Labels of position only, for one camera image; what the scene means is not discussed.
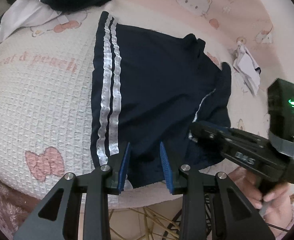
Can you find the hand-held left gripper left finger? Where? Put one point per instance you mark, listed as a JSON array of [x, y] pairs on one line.
[[124, 166]]

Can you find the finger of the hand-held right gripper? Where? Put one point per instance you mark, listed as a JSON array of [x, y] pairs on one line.
[[207, 135], [244, 135]]

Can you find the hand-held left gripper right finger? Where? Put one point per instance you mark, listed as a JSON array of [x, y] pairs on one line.
[[165, 166]]

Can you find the navy shorts with white stripes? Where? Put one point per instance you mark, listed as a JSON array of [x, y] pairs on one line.
[[152, 90]]

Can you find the person's right forearm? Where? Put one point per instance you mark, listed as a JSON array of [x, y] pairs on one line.
[[285, 220]]

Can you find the person's right hand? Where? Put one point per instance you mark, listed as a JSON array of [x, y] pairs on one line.
[[274, 196]]

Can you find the small white crumpled cloth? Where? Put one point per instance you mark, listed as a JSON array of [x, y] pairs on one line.
[[246, 66]]

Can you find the white pink cat print blanket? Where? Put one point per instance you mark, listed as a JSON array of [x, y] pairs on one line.
[[37, 100]]

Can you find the pink fuzzy blanket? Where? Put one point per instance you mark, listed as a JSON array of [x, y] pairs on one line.
[[4, 200]]

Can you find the white garment with navy trim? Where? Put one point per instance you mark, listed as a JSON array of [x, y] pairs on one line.
[[24, 17]]

